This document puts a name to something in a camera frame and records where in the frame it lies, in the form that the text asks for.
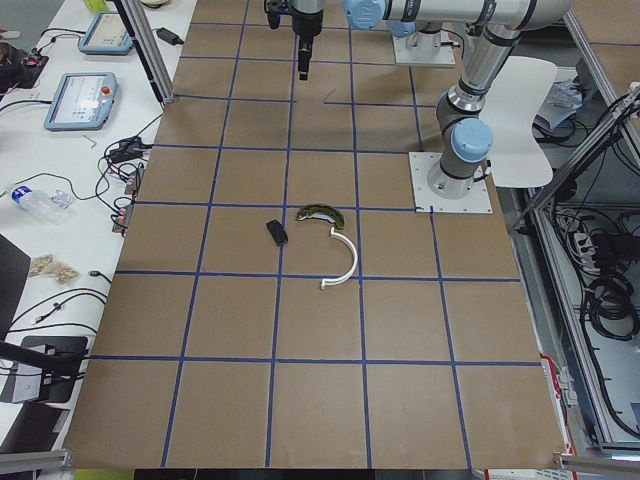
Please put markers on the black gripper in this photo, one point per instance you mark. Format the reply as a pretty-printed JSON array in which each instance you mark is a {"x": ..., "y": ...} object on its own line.
[{"x": 306, "y": 23}]

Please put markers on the near blue teach pendant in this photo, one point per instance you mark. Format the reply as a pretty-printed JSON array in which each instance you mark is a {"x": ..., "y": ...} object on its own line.
[{"x": 82, "y": 102}]

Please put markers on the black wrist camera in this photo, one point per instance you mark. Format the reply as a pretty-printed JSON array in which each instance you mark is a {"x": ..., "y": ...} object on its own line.
[{"x": 273, "y": 10}]

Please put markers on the black power adapter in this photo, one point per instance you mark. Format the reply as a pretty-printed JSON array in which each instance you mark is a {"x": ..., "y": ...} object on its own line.
[{"x": 169, "y": 36}]

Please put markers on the black brake pad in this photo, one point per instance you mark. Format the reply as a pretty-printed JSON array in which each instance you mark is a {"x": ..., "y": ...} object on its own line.
[{"x": 277, "y": 232}]

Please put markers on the far blue teach pendant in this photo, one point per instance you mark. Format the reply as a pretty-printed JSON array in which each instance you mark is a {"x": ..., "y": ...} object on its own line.
[{"x": 106, "y": 35}]

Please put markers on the white chair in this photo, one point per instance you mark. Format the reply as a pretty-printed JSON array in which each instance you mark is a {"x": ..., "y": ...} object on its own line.
[{"x": 511, "y": 105}]

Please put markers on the curved brake shoe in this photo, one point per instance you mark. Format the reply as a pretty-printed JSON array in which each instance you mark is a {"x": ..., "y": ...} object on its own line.
[{"x": 320, "y": 211}]

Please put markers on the plastic water bottle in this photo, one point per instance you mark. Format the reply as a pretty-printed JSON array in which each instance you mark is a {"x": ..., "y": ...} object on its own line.
[{"x": 38, "y": 204}]

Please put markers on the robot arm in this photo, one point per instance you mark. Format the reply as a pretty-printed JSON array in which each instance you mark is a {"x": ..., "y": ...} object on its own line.
[
  {"x": 307, "y": 22},
  {"x": 467, "y": 139}
]

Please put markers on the blue teach pendant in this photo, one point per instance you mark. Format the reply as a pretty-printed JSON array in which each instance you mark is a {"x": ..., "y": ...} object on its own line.
[
  {"x": 82, "y": 102},
  {"x": 106, "y": 35}
]

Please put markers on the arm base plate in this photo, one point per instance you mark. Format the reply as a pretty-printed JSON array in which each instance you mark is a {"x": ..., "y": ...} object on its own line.
[{"x": 435, "y": 192}]

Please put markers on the aluminium frame post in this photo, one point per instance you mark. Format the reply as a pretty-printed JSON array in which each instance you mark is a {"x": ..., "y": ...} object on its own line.
[{"x": 137, "y": 26}]

